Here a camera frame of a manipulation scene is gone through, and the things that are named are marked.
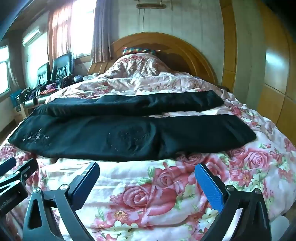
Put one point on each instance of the wooden wardrobe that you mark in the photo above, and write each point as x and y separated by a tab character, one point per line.
266	69

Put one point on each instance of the white air conditioner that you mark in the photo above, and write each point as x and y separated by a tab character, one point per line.
32	36

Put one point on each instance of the wooden wall shelf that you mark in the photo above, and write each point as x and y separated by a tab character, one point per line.
149	4

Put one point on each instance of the sheer orange curtain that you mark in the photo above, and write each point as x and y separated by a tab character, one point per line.
59	32

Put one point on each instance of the large black office chair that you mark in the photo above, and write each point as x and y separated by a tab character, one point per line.
62	66

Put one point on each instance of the dark round bag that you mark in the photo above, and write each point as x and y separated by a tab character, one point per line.
67	81

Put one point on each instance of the colourful checked pillow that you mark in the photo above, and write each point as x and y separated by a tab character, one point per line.
138	50

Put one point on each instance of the purple cloth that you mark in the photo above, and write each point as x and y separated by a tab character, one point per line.
50	86

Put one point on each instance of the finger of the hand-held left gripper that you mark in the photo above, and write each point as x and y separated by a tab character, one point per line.
20	172
7	164

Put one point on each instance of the wooden headboard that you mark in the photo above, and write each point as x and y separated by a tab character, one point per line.
175	46

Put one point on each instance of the pink floral quilt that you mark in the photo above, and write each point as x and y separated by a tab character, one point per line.
161	190

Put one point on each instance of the brown curtain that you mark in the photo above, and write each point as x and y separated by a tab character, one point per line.
101	30

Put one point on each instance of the small black office chair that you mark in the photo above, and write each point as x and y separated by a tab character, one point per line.
43	73

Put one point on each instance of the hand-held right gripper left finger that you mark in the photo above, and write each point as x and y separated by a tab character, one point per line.
86	183

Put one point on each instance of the blue box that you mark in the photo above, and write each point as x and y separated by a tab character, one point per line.
16	97

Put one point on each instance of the black pants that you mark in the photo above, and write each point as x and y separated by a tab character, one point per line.
120	136

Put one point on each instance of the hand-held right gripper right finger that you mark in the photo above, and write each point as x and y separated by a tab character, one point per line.
208	186

